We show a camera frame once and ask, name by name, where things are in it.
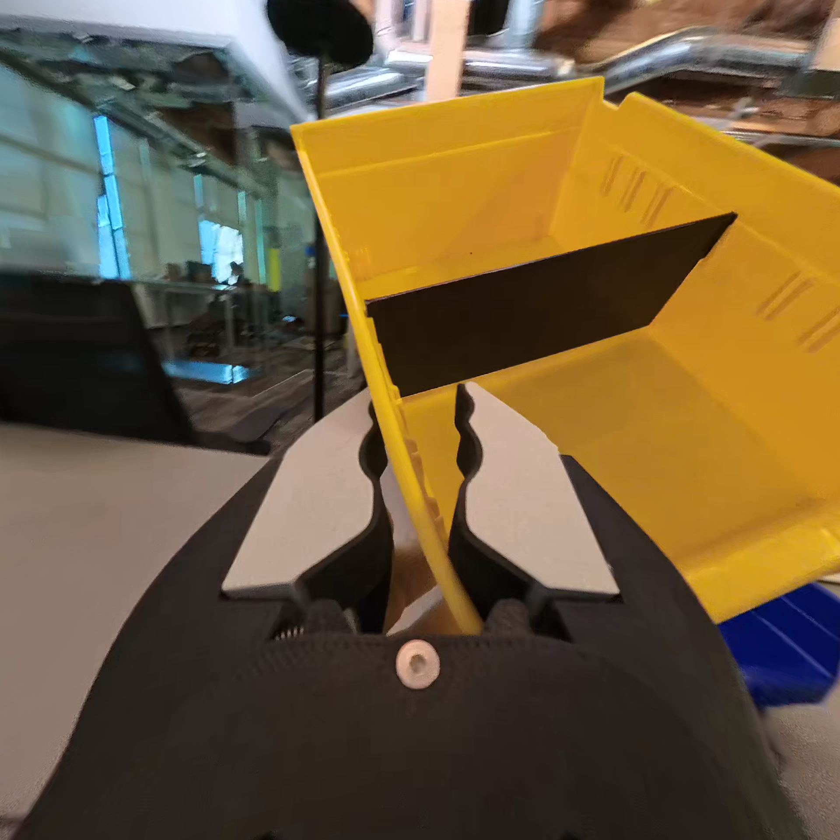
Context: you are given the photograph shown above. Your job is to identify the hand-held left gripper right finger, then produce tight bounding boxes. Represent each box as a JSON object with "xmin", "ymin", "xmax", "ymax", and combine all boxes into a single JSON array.
[{"xmin": 448, "ymin": 384, "xmax": 621, "ymax": 632}]

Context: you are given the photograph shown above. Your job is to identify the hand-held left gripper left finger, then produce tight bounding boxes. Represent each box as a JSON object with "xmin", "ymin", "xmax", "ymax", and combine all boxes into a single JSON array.
[{"xmin": 222, "ymin": 394, "xmax": 395, "ymax": 634}]

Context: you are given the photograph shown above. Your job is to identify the yellow plastic bin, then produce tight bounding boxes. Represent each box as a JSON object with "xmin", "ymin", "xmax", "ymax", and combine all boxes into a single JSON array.
[{"xmin": 290, "ymin": 75, "xmax": 840, "ymax": 634}]

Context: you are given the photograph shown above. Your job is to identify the blue plastic bin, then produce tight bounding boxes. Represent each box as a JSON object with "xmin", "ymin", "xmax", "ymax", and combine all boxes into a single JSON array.
[{"xmin": 718, "ymin": 581, "xmax": 840, "ymax": 706}]

